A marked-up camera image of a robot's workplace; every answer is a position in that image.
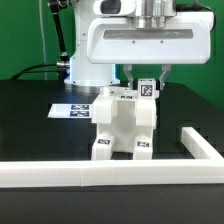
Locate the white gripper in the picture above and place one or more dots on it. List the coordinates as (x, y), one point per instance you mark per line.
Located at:
(148, 32)

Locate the white tagged nut cube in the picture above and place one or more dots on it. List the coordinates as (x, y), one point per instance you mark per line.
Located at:
(147, 89)

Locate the white chair seat part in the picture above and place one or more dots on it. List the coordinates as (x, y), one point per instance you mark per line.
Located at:
(126, 125)

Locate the white chair back part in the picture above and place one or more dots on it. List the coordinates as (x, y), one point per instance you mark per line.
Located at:
(104, 106)

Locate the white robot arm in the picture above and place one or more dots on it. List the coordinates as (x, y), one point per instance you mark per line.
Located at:
(88, 75)

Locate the white base tag sheet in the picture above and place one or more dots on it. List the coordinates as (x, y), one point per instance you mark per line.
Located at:
(74, 111)

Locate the white U-shaped obstacle fence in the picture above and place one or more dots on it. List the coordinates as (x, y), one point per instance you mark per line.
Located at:
(206, 166)

